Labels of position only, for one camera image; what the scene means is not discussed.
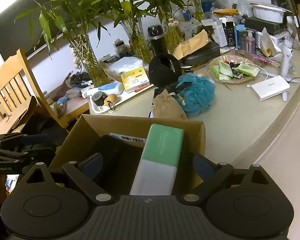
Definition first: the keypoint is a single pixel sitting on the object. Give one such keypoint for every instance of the wooden chair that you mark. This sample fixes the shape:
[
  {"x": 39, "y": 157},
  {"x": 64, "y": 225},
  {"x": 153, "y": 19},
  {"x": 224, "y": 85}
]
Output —
[{"x": 20, "y": 95}]

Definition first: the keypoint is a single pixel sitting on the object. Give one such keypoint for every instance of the white phone gimbal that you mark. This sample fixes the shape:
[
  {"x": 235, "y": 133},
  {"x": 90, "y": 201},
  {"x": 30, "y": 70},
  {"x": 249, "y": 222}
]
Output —
[{"x": 289, "y": 41}]

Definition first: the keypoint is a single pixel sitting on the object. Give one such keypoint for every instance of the tan drawstring pouch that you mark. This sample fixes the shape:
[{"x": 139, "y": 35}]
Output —
[{"x": 166, "y": 107}]

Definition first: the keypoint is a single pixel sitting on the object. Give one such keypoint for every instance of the black zipper case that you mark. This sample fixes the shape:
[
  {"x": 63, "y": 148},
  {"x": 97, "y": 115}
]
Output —
[{"x": 202, "y": 55}]

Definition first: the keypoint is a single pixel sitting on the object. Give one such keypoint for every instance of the white blue lotion tube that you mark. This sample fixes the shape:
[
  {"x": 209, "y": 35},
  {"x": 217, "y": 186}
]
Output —
[{"x": 116, "y": 88}]

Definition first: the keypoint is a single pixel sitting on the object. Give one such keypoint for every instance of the right bamboo vase plant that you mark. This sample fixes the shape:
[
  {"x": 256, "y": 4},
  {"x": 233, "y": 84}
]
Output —
[{"x": 163, "y": 9}]

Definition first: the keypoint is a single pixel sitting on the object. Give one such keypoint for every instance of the green wet wipes pack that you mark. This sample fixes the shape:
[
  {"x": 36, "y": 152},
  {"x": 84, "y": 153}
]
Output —
[{"x": 248, "y": 69}]

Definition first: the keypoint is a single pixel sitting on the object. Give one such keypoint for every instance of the middle bamboo vase plant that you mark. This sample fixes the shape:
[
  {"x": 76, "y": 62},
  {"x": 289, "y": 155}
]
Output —
[{"x": 129, "y": 14}]

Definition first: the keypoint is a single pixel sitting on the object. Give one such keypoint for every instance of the black thermos bottle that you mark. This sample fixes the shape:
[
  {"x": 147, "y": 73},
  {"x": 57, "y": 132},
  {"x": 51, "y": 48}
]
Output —
[{"x": 157, "y": 38}]

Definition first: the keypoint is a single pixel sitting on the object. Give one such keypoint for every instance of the clear glass plate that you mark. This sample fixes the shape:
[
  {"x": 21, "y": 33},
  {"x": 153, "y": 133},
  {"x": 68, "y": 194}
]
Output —
[{"x": 234, "y": 61}]

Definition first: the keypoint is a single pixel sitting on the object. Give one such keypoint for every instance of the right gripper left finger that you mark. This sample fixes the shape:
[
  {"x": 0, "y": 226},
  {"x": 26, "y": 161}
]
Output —
[{"x": 82, "y": 175}]

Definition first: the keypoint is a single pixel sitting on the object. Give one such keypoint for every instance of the white plastic tray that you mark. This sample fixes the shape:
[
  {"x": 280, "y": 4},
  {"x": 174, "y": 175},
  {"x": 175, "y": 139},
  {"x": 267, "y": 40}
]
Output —
[{"x": 135, "y": 104}]

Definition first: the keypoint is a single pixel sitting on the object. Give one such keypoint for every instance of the yellow medicine box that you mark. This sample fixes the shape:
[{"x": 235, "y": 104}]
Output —
[{"x": 135, "y": 79}]

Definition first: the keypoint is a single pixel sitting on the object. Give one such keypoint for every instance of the green wipes pack left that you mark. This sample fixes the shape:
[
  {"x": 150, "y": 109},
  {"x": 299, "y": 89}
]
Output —
[{"x": 225, "y": 69}]

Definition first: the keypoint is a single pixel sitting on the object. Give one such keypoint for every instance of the white plastic bag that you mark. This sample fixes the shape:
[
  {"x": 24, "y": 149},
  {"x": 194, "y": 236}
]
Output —
[{"x": 123, "y": 65}]

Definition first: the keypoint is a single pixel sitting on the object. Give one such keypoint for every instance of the green white tissue pack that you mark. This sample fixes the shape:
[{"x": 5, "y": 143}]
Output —
[{"x": 157, "y": 169}]

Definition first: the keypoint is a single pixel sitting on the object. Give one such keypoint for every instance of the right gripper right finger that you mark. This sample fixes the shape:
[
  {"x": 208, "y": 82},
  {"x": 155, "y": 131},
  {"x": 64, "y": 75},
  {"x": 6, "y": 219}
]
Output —
[{"x": 213, "y": 176}]

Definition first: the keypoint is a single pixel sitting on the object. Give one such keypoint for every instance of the pink soap pump bottle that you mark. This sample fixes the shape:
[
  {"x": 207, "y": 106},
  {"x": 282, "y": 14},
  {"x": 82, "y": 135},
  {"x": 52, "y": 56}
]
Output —
[{"x": 250, "y": 43}]

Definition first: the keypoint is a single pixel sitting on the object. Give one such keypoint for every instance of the brown cardboard box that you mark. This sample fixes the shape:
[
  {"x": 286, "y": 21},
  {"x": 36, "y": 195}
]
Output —
[{"x": 120, "y": 140}]

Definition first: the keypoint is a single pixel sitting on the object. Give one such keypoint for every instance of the white product carton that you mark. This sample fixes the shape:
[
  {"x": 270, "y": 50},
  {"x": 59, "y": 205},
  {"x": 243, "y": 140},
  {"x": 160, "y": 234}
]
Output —
[{"x": 216, "y": 31}]

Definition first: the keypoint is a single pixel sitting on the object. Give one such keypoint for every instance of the black rectangular box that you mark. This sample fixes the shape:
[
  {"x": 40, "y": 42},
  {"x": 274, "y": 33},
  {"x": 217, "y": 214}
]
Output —
[{"x": 258, "y": 25}]

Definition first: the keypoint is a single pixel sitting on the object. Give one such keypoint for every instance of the white food container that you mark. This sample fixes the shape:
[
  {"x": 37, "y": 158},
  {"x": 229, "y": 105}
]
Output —
[{"x": 270, "y": 13}]

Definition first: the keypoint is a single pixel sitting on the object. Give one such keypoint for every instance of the left bamboo vase plant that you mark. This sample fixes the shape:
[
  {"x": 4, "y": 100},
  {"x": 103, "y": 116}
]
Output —
[{"x": 87, "y": 55}]

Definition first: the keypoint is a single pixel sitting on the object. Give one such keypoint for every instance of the wall mounted television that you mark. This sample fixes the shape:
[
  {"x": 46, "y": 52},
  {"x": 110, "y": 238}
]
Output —
[{"x": 15, "y": 34}]

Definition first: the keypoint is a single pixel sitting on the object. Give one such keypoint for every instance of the teal mesh bath pouf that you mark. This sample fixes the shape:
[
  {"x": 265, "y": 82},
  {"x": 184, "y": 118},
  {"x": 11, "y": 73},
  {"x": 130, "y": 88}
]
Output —
[{"x": 194, "y": 93}]

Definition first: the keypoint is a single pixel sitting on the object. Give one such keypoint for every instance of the wooden keychain toy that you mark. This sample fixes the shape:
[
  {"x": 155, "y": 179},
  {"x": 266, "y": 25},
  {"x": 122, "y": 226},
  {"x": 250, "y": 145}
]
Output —
[{"x": 110, "y": 101}]

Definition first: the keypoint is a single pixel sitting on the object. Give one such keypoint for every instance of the white power bank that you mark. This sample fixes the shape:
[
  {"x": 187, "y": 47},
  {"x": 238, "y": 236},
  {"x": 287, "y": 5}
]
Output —
[{"x": 271, "y": 87}]

